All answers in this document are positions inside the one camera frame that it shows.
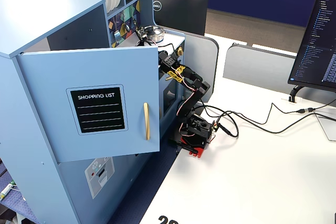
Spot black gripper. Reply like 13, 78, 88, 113
157, 50, 171, 63

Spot blue shopping list cabinet door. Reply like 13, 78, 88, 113
15, 45, 161, 163

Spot steel pot with lid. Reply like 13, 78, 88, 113
143, 25, 165, 45

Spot gray desk divider panel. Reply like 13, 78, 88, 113
222, 43, 297, 96
181, 33, 220, 104

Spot black Dell monitor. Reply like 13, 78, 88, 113
152, 0, 208, 37

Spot red table clamp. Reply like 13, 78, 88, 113
188, 146, 207, 158

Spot blue toy kitchen unit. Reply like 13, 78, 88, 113
0, 0, 186, 224

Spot blue ice dispenser door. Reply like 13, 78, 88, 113
57, 150, 148, 224

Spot monitor showing code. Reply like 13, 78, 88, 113
288, 0, 336, 94

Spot gray laptop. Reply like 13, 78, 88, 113
313, 108, 336, 142

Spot white green marker pen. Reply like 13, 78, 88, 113
0, 184, 14, 200

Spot small camera circuit board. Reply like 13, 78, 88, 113
135, 27, 149, 41

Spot long gold cabinet door handle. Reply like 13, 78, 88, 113
143, 102, 151, 141

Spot plain black cable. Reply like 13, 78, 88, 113
209, 111, 336, 134

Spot black cable with connector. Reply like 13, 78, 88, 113
202, 102, 336, 138

